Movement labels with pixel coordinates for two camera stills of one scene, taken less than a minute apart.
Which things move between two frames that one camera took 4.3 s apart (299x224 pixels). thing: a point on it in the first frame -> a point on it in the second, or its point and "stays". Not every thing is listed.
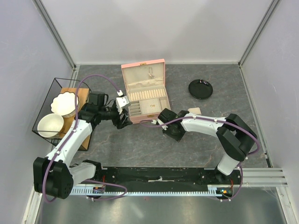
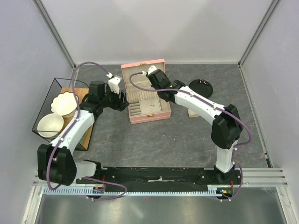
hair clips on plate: [204, 81] stays
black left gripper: [124, 122] -> [120, 104]
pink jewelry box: [145, 81] stays
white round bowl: [50, 122] stays
